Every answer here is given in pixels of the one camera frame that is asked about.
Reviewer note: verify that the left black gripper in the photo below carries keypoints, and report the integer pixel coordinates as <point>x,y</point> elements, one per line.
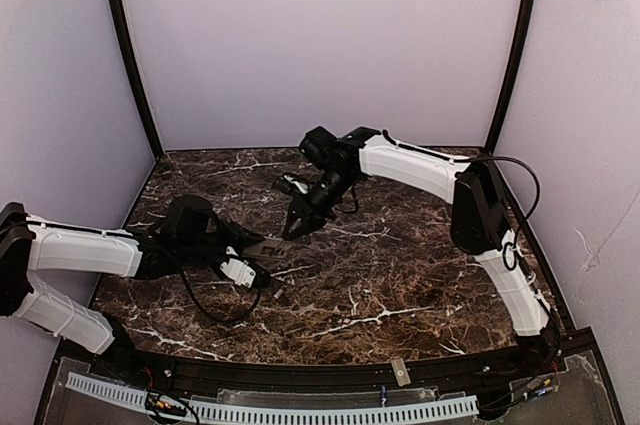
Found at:
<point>242,243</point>

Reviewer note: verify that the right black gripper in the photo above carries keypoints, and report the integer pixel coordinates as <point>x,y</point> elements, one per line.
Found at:
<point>305,203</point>

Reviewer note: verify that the white AC remote control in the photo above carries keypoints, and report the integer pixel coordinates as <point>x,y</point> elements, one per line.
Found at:
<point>270,248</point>

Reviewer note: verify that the grey battery cover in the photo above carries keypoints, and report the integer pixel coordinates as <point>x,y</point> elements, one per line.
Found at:
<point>400,372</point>

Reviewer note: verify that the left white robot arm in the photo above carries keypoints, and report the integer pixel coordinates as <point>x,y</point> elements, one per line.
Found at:
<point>190,233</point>

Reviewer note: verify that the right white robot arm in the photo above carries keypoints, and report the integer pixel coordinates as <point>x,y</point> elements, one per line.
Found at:
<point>472,187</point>

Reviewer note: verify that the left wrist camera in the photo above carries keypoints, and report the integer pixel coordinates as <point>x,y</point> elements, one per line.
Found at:
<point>245,272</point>

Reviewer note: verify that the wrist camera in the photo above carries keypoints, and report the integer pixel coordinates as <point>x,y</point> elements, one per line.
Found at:
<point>291,185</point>
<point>245,272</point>

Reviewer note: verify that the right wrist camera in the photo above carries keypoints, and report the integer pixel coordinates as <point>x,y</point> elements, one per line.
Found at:
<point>291,185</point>

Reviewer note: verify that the white slotted cable duct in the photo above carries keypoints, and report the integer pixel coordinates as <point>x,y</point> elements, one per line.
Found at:
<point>414,406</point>

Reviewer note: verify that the black front table rail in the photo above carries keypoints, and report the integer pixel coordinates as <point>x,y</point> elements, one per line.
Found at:
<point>488,374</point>

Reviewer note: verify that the left black frame post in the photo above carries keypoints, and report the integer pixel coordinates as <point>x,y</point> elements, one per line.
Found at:
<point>134,77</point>

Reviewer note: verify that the black frame post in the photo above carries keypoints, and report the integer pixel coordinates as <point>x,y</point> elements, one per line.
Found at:
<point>510,76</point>
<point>134,77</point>

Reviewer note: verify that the right black frame post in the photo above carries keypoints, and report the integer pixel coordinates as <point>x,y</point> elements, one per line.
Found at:
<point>510,76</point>

